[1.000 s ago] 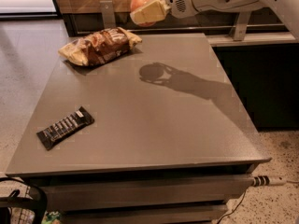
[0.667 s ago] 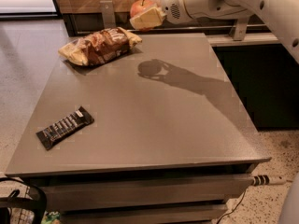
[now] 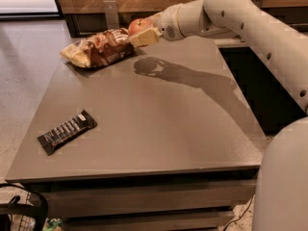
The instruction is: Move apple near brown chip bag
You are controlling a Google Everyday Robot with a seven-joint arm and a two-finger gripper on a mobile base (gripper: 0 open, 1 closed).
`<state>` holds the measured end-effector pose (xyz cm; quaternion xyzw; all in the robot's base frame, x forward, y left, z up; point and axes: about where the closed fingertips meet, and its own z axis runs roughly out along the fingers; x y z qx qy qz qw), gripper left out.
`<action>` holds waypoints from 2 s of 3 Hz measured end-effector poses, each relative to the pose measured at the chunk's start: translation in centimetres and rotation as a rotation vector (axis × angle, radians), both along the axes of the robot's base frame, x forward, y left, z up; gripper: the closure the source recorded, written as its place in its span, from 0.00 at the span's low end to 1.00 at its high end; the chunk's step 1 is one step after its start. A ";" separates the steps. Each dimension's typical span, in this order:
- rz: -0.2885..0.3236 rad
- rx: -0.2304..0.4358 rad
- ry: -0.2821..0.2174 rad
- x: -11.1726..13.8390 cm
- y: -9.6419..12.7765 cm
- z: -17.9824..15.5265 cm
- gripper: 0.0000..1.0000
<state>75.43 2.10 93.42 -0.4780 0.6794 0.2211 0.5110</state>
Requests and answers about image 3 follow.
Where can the red apple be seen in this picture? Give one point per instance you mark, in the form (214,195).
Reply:
(138,25)

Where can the black wire basket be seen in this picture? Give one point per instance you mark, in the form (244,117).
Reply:
(13,207)

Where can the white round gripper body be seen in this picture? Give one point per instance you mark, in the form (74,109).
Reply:
(167,22)

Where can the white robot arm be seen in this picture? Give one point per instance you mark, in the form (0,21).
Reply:
(281,197)

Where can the left metal bracket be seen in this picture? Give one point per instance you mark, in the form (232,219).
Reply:
(111,14)

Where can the grey drawer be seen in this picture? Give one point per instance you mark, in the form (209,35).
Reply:
(132,200)
(200,220)

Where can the black snack bar wrapper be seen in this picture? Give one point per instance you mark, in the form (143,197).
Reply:
(57,137)

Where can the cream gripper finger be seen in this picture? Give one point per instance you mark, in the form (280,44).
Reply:
(154,18)
(145,36)

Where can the lower grey drawer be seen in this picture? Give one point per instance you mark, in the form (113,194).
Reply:
(200,220)

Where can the upper grey drawer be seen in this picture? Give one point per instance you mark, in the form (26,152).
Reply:
(132,200)

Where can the brown chip bag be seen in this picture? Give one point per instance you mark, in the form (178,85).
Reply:
(99,50)

